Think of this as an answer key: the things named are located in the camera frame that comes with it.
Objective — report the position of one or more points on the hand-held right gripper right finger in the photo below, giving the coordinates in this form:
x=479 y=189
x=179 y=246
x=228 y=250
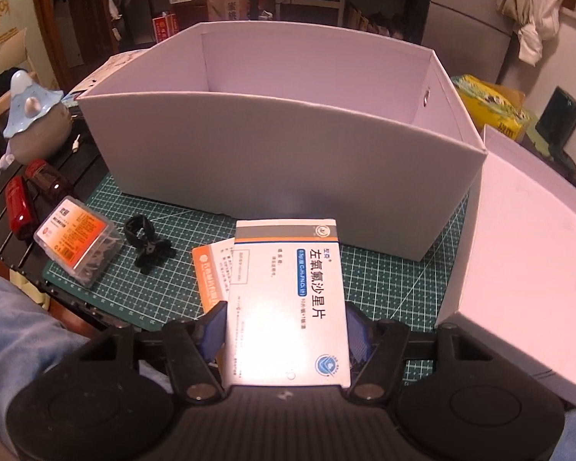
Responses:
x=356 y=333

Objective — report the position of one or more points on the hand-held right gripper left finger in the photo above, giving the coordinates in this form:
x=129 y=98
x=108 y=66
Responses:
x=212 y=329

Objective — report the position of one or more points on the orange white medicine box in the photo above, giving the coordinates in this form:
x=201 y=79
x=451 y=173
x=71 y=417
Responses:
x=211 y=269

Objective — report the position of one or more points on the white blue medicine box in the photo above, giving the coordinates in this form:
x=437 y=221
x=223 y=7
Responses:
x=283 y=307

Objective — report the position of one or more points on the white box lid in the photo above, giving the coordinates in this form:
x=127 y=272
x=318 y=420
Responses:
x=518 y=273

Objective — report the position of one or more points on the large white storage box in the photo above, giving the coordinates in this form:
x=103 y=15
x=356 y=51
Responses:
x=269 y=163

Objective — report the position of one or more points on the black clip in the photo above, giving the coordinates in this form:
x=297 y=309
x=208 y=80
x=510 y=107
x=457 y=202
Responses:
x=149 y=249

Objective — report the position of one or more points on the green cutting mat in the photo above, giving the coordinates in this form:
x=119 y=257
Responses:
x=187 y=218

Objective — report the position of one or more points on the clear floss pick box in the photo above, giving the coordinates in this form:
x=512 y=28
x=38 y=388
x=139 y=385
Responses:
x=72 y=237

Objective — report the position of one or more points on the person's blue clothed leg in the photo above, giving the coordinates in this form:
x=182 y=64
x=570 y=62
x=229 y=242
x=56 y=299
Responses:
x=14 y=345

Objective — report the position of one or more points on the yellow tissue pack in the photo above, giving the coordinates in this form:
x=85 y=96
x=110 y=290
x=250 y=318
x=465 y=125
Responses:
x=489 y=105

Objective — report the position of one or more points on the white perforated sheet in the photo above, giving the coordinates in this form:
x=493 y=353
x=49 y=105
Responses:
x=110 y=72

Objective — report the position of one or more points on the blue hat mushroom figurine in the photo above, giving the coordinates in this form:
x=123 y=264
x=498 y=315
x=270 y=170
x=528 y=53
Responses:
x=29 y=103

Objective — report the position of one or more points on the dark green cylindrical appliance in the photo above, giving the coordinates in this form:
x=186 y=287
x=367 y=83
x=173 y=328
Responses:
x=559 y=115

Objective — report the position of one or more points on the red box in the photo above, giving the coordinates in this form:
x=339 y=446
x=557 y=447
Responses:
x=164 y=28

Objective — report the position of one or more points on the grey refrigerator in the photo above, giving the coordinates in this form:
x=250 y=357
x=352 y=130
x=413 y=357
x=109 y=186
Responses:
x=465 y=33

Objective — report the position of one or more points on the hanging beige white clothes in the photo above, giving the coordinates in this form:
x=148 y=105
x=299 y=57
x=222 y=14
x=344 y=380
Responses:
x=533 y=5

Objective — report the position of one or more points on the brown wooden door frame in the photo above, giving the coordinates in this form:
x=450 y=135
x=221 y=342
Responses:
x=53 y=24

